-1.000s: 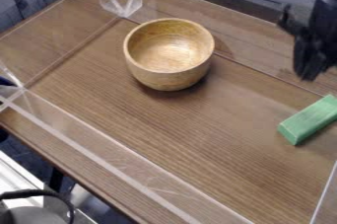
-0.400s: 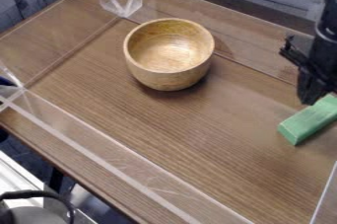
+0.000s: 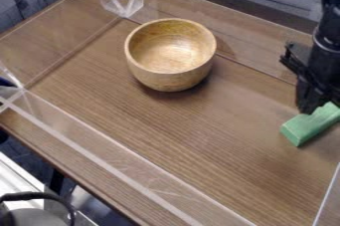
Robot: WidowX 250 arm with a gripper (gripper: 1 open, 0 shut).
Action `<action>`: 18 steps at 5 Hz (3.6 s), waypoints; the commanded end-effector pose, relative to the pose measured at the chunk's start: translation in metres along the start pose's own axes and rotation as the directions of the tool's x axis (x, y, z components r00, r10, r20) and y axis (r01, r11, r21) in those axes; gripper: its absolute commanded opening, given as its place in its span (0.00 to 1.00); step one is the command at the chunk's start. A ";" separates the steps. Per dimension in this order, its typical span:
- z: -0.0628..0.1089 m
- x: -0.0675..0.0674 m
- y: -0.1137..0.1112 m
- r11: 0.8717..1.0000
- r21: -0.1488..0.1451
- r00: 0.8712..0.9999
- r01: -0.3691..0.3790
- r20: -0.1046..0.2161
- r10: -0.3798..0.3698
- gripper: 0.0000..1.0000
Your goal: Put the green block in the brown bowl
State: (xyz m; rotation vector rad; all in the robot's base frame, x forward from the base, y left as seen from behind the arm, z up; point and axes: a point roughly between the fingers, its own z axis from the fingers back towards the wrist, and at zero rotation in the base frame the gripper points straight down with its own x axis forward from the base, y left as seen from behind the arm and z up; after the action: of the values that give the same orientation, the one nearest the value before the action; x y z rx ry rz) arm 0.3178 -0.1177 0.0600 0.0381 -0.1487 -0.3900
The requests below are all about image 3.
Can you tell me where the black cable loop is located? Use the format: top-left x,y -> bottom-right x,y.
0,191 -> 77,226

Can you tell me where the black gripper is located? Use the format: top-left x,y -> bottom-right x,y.
279,27 -> 340,114

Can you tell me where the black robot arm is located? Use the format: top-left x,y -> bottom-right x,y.
279,0 -> 340,114

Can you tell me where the black table leg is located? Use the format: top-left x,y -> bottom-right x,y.
49,169 -> 65,194

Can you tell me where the green rectangular block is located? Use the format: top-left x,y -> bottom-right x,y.
279,103 -> 340,147

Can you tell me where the grey metal base plate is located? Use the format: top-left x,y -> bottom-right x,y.
0,202 -> 98,226

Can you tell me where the light wooden bowl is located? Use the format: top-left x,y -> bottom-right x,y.
123,18 -> 215,92

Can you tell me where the clear acrylic front barrier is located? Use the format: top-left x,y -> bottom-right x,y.
0,68 -> 255,226

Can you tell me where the clear acrylic corner bracket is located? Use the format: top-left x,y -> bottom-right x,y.
99,0 -> 143,18

